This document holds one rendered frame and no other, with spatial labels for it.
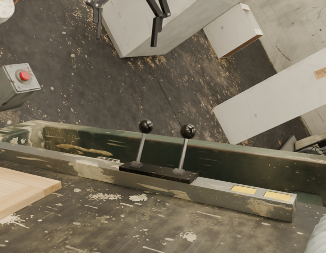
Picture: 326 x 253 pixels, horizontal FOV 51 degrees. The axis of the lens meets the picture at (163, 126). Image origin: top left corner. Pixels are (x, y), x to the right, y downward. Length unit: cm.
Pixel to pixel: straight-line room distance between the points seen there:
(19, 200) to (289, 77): 392
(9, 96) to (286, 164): 100
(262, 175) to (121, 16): 285
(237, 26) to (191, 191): 515
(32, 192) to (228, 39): 523
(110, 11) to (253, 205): 314
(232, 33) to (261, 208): 521
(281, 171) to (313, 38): 794
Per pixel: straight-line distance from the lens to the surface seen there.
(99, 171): 93
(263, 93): 455
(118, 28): 363
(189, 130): 82
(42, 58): 295
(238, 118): 469
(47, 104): 272
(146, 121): 88
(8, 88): 141
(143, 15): 346
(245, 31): 580
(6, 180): 98
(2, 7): 249
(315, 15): 886
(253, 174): 100
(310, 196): 96
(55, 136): 137
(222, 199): 77
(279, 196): 76
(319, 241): 31
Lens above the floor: 196
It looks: 33 degrees down
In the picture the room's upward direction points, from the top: 61 degrees clockwise
